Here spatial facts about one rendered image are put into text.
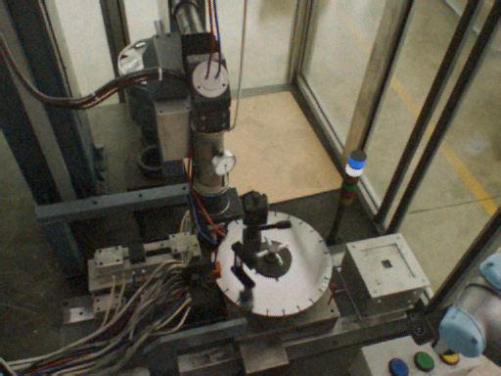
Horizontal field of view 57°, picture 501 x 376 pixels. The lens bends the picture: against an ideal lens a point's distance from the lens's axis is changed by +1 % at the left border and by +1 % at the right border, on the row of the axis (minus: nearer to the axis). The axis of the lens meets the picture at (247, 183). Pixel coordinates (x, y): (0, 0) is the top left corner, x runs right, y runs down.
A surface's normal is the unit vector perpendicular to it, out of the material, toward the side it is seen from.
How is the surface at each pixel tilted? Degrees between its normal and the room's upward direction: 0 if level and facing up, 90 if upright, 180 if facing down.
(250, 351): 0
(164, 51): 0
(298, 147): 0
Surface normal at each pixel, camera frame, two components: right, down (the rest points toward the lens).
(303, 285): 0.05, -0.66
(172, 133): 0.25, 0.73
